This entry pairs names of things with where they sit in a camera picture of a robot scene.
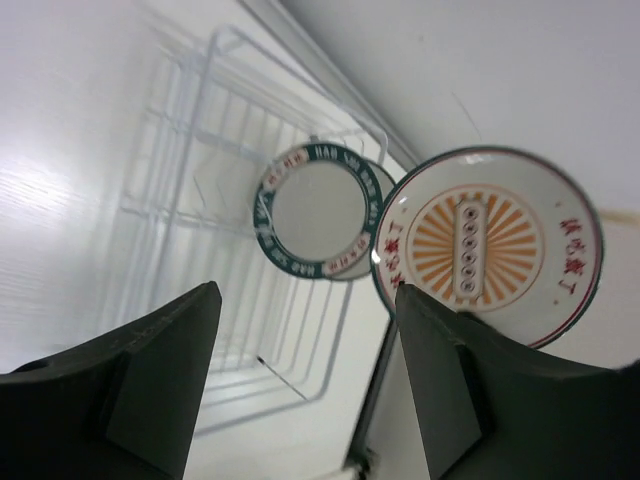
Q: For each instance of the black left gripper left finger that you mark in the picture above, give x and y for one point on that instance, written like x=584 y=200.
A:
x=120 y=406

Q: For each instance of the orange sunburst plate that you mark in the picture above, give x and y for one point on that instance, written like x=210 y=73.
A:
x=498 y=232

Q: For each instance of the white wire dish rack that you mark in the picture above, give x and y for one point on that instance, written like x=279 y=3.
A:
x=212 y=124

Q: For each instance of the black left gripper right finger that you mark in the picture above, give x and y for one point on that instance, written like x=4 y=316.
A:
x=489 y=407

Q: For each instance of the green rimmed lettered plate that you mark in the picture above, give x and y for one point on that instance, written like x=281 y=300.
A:
x=316 y=210

